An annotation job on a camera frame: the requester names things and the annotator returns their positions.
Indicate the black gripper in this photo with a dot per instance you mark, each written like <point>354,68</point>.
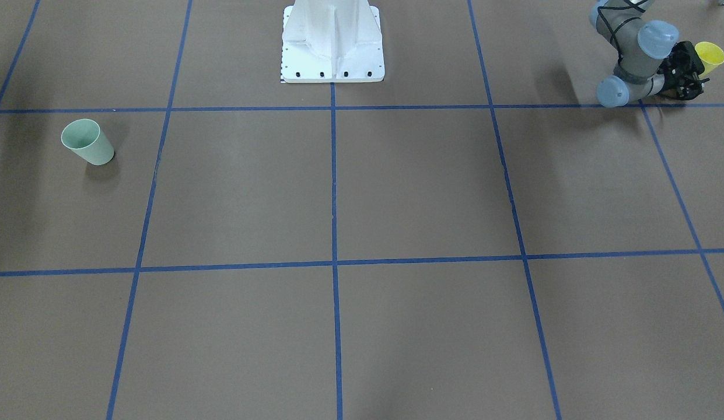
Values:
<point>678,68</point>

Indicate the yellow cup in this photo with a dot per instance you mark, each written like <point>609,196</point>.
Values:
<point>711,57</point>

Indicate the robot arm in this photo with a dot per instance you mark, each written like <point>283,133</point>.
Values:
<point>651,59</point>

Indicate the green cup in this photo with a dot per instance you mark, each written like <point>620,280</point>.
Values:
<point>84,137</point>

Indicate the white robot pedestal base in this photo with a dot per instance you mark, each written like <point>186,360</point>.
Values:
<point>332,42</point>

